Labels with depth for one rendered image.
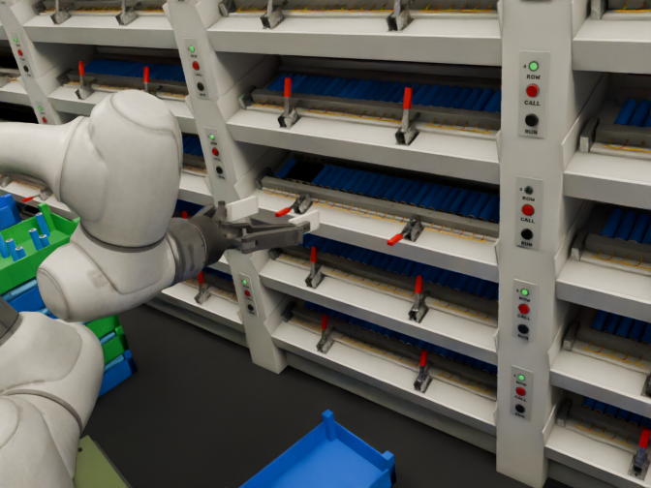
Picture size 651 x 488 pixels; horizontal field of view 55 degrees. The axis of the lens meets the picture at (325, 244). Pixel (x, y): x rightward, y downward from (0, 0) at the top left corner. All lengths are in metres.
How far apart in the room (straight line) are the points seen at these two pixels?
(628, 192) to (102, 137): 0.69
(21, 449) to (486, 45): 0.88
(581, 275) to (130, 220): 0.69
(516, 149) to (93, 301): 0.63
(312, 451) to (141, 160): 0.94
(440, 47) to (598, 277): 0.43
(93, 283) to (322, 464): 0.82
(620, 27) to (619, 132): 0.16
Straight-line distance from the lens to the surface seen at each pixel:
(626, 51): 0.90
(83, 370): 1.20
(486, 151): 1.03
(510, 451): 1.37
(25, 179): 2.40
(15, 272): 1.57
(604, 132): 1.01
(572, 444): 1.31
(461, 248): 1.13
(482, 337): 1.23
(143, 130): 0.69
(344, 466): 1.44
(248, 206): 1.08
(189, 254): 0.86
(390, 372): 1.44
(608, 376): 1.18
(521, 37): 0.94
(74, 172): 0.72
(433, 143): 1.07
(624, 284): 1.06
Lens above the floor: 1.09
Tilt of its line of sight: 30 degrees down
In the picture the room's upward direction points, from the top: 8 degrees counter-clockwise
